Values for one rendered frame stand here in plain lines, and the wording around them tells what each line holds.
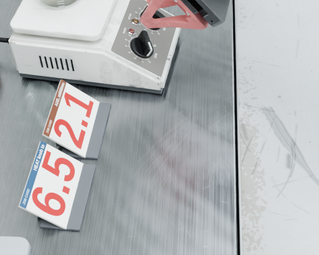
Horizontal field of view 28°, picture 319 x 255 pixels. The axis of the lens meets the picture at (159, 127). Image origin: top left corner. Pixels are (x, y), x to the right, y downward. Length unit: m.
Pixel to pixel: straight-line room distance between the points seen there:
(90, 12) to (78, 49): 0.05
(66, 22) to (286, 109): 0.30
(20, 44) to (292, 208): 0.39
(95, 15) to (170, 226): 0.28
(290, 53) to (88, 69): 0.28
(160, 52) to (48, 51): 0.14
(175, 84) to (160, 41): 0.06
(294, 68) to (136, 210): 0.30
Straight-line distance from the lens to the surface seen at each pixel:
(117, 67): 0.80
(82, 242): 0.70
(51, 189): 0.72
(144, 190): 0.73
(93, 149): 0.77
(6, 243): 0.70
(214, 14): 0.66
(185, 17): 0.71
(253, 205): 0.72
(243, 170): 0.74
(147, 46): 0.80
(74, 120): 0.78
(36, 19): 0.82
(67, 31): 0.80
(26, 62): 0.85
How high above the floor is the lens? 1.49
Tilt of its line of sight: 49 degrees down
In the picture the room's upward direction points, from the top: 4 degrees counter-clockwise
